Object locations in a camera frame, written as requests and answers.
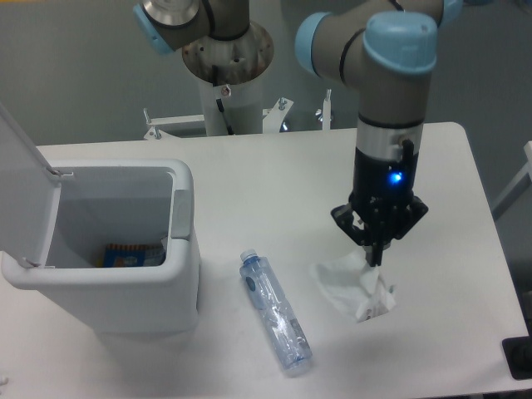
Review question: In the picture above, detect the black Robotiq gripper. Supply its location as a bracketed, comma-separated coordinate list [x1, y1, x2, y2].
[330, 140, 428, 266]

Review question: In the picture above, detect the white plastic bag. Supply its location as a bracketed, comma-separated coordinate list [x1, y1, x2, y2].
[310, 251, 397, 323]

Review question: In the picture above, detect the clear plastic water bottle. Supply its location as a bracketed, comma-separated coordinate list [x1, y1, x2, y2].
[239, 249, 313, 375]

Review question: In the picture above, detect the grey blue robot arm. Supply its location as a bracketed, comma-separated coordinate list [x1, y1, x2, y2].
[133, 1, 462, 267]

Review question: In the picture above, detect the white plastic trash can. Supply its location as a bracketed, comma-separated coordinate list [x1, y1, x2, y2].
[1, 160, 200, 333]

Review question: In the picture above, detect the white trash can lid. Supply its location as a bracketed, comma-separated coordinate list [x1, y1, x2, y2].
[1, 107, 61, 268]

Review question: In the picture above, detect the white clamp with bolt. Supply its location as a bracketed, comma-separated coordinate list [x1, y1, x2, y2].
[315, 88, 333, 131]

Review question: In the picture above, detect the black object at edge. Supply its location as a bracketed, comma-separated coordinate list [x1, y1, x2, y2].
[502, 336, 531, 381]

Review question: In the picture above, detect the blue orange snack package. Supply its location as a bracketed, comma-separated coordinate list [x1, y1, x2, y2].
[96, 244, 166, 268]

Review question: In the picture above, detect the white bracket with bolt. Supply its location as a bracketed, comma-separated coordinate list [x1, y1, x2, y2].
[263, 97, 294, 134]

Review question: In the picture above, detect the white frame at right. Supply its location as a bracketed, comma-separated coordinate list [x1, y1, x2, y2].
[491, 141, 531, 221]

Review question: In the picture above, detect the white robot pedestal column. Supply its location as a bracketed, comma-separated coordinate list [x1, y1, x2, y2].
[182, 22, 274, 136]

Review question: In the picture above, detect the black cable on pedestal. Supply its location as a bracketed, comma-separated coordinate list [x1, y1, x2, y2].
[211, 64, 234, 136]

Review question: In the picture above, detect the white metal frame bracket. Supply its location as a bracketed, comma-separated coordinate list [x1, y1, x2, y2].
[143, 108, 206, 140]

